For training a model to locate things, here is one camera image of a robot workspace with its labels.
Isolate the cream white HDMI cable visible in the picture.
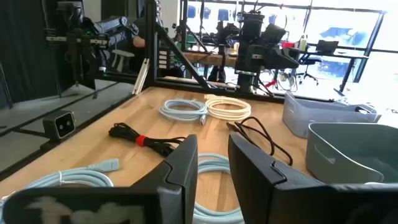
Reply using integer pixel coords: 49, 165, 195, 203
204, 93, 252, 123

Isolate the black aluminium rig frame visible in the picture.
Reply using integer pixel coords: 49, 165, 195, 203
0, 0, 330, 183

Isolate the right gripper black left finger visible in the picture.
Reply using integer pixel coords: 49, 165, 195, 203
130, 134, 199, 224

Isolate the black office chair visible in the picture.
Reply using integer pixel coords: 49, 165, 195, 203
295, 55, 321, 86

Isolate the dark grey plastic bin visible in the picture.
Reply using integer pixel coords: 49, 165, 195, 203
305, 121, 398, 185

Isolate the wooden background desk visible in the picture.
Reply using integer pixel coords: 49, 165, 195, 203
182, 50, 240, 68

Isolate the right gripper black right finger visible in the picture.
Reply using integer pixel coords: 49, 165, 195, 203
228, 133, 327, 224

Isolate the person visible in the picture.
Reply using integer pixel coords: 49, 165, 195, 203
129, 17, 149, 74

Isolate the black laptop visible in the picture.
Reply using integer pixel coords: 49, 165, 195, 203
315, 39, 340, 54

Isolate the small grey camera box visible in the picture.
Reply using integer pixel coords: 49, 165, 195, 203
42, 110, 76, 141

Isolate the clear plastic bin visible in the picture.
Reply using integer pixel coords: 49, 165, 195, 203
282, 91, 382, 139

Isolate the black HDMI cable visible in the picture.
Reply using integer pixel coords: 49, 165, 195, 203
226, 116, 294, 167
108, 122, 187, 158

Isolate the white stool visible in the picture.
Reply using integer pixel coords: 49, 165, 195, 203
111, 49, 136, 73

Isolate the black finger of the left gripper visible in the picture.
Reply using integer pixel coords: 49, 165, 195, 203
269, 46, 300, 70

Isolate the white leaning strip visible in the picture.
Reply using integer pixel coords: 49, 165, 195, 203
131, 58, 150, 96

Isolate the light blue HDMI cable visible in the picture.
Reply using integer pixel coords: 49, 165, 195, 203
159, 98, 209, 126
0, 158, 121, 212
192, 152, 246, 224

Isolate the black background desk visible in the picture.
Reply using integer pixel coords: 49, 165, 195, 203
298, 49, 370, 93

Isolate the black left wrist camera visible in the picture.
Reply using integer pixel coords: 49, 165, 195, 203
260, 23, 287, 45

